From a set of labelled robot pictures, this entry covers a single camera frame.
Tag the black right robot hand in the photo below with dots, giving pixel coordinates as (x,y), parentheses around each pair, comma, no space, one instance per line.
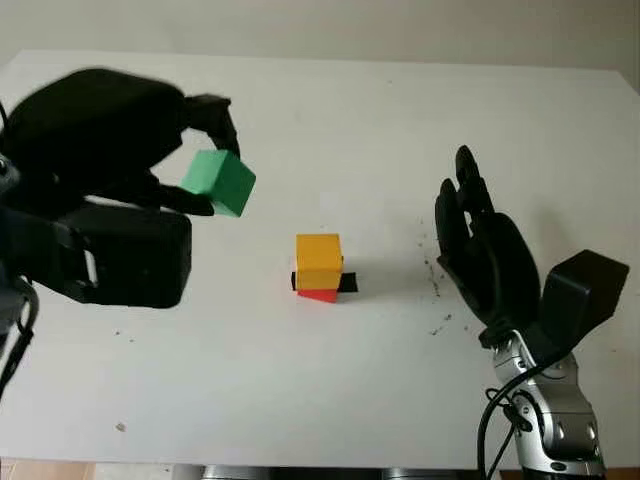
(500,270)

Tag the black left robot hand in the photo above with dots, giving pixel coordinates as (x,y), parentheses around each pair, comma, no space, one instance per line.
(95,135)

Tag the green wooden block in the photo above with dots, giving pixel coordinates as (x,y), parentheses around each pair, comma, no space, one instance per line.
(220,182)

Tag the red wooden block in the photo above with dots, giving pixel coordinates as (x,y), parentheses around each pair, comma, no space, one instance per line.
(322,296)

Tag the yellow wooden block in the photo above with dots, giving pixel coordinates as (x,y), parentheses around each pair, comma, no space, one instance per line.
(318,260)

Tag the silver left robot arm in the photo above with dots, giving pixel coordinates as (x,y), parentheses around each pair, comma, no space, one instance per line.
(20,240)

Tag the black tape strip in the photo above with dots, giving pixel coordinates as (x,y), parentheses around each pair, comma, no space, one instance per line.
(348,282)

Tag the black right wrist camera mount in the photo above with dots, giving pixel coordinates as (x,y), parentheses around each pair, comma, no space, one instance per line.
(585,295)

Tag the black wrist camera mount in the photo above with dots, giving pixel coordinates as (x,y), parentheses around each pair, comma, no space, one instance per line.
(135,260)
(585,295)

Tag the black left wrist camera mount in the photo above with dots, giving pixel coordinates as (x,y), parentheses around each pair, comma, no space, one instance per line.
(135,260)

